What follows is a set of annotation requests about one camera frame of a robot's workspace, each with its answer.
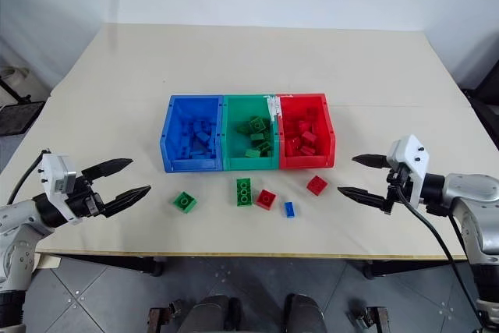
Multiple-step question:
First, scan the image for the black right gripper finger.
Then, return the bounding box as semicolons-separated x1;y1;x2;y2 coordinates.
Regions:
351;154;391;171
336;186;391;214

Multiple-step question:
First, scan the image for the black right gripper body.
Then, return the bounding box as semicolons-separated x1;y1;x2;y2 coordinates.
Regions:
383;162;416;217

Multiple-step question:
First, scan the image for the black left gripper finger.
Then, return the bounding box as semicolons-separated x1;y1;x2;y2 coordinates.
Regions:
101;184;153;219
81;158;135;181

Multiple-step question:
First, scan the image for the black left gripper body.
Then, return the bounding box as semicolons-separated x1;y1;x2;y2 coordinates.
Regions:
65;174;109;221

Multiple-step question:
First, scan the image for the red square toy brick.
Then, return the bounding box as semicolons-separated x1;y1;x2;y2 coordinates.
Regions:
255;189;278;211
306;175;329;197

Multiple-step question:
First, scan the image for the green square toy brick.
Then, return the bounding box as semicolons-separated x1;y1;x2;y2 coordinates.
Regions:
172;191;198;214

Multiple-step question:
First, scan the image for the red plastic storage bin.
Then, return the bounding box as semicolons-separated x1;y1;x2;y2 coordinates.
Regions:
275;93;337;170

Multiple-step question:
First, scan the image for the blue plastic storage bin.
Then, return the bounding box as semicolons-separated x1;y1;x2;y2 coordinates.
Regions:
158;94;225;174

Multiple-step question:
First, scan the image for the black mesh floor mat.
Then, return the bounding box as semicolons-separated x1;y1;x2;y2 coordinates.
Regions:
0;101;47;138

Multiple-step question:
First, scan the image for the green long toy brick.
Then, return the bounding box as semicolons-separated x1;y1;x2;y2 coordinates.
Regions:
235;178;253;207

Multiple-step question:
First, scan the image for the large green toy brick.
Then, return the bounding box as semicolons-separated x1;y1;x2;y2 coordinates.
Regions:
248;115;269;133

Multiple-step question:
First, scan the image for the black floor stand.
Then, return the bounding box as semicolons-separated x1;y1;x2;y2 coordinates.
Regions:
0;75;33;106

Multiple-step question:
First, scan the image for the green plastic storage bin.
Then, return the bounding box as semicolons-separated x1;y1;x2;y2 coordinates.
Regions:
221;94;282;172

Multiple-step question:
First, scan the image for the dark equipment beside table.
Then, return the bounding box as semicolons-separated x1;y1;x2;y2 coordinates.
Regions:
459;58;499;135

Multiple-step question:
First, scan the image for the dark rounded shape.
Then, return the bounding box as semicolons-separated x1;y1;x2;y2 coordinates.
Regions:
183;294;242;333
283;292;325;333

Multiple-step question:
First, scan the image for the white round container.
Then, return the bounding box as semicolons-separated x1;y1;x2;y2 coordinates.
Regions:
0;66;32;85

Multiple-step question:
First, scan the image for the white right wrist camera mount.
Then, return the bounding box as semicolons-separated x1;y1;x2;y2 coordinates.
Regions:
385;134;432;210

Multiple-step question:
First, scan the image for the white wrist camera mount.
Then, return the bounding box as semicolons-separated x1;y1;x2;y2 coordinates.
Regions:
40;153;85;225
385;134;432;210

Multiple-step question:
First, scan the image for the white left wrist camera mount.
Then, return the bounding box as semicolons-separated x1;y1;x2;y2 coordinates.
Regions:
40;153;85;225

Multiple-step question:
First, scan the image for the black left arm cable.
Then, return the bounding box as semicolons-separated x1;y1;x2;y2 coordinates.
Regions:
6;148;51;206

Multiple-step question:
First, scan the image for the black table leg frame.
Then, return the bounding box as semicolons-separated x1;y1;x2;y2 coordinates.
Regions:
54;253;167;278
362;259;475;280

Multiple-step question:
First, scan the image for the rusty metal bracket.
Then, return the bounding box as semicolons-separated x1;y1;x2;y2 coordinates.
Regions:
147;299;184;333
349;300;391;333

